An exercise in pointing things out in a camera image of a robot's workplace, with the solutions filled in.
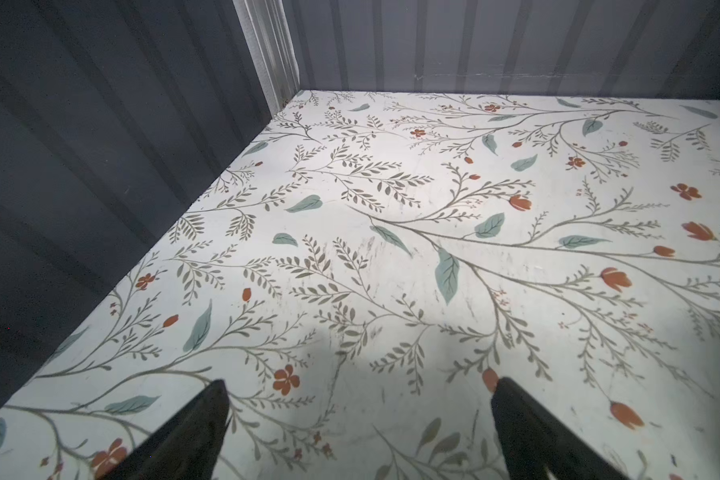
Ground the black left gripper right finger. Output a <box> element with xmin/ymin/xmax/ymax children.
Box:
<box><xmin>491</xmin><ymin>378</ymin><xmax>625</xmax><ymax>480</ymax></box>

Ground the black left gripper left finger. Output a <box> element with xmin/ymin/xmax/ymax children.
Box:
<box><xmin>104</xmin><ymin>380</ymin><xmax>230</xmax><ymax>480</ymax></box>

